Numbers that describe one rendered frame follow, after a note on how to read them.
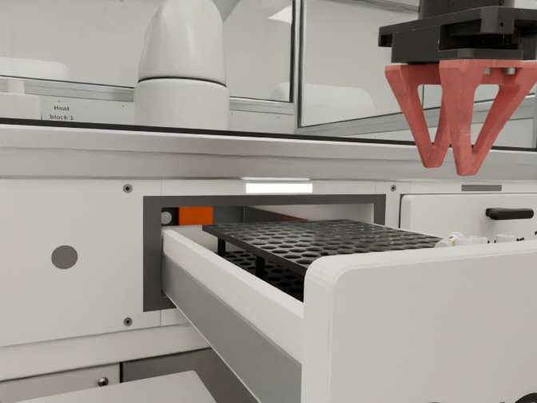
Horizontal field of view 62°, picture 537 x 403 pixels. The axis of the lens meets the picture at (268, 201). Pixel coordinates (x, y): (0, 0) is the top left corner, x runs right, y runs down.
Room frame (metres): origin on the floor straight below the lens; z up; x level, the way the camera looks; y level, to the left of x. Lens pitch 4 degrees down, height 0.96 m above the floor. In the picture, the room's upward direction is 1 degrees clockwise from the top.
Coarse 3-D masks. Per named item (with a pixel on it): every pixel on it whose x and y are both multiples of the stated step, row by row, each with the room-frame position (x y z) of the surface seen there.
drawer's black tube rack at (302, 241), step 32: (224, 224) 0.46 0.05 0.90; (256, 224) 0.47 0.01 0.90; (288, 224) 0.47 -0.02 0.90; (320, 224) 0.48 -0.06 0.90; (352, 224) 0.48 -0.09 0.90; (224, 256) 0.44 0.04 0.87; (256, 256) 0.36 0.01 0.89; (288, 256) 0.30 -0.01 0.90; (320, 256) 0.30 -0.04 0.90; (288, 288) 0.32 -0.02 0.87
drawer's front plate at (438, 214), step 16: (416, 208) 0.55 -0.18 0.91; (432, 208) 0.56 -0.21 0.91; (448, 208) 0.58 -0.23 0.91; (464, 208) 0.59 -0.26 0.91; (480, 208) 0.60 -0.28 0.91; (512, 208) 0.63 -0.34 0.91; (528, 208) 0.64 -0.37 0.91; (400, 224) 0.56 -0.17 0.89; (416, 224) 0.55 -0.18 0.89; (432, 224) 0.56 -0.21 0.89; (448, 224) 0.58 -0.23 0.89; (464, 224) 0.59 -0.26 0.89; (480, 224) 0.60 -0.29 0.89; (496, 224) 0.62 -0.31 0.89; (512, 224) 0.63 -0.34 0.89; (528, 224) 0.64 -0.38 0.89; (528, 240) 0.65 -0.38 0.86
